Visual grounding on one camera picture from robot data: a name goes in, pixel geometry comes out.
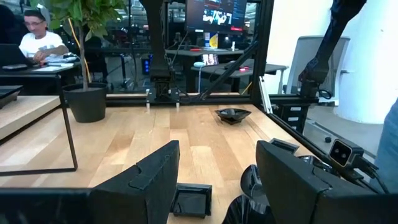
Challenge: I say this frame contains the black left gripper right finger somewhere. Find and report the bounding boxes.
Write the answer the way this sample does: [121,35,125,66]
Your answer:
[255,139,331,224]

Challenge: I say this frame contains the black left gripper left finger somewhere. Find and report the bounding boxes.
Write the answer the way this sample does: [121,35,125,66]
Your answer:
[90,139,181,224]

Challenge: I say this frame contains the black leaf-shaped plate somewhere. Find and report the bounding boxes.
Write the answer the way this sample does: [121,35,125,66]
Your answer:
[214,108,252,126]

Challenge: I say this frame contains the black wavy square plate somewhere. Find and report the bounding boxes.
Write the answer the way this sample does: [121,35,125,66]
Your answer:
[221,195,276,224]

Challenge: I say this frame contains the person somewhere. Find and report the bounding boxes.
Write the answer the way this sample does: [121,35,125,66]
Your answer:
[371,98,398,194]
[18,8,70,63]

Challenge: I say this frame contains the green plant in black pot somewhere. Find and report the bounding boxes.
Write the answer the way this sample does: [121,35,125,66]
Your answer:
[29,0,128,124]

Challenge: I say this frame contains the grey office desk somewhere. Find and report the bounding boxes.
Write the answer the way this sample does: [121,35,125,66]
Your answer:
[190,63,289,94]

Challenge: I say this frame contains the grey office chair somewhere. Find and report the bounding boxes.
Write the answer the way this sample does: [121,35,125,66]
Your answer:
[281,36,351,108]

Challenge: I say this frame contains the computer case with blue lights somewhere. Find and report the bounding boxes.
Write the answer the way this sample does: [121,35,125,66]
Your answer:
[141,58,154,77]

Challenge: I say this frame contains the black desk with monitor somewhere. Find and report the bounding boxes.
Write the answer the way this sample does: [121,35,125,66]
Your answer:
[166,48,249,94]

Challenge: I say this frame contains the wooden shelf with black legs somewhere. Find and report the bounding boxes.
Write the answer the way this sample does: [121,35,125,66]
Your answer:
[0,74,78,177]

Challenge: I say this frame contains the white papers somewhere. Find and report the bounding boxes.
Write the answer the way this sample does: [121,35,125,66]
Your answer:
[32,60,78,73]

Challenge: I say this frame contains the black office desk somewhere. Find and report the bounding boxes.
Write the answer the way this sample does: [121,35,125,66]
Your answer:
[0,63,83,96]

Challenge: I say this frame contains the computer monitor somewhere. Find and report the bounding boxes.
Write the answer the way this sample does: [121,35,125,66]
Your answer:
[185,0,249,35]

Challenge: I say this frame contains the black phone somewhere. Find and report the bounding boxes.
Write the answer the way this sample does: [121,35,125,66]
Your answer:
[2,64,29,72]

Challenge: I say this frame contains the black laptop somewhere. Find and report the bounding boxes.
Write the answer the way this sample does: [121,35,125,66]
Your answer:
[0,43,34,67]

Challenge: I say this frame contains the small black table camera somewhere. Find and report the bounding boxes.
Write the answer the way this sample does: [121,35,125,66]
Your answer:
[328,139,365,170]

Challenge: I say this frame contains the black camera cable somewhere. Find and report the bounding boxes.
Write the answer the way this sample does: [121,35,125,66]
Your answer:
[354,157,389,194]

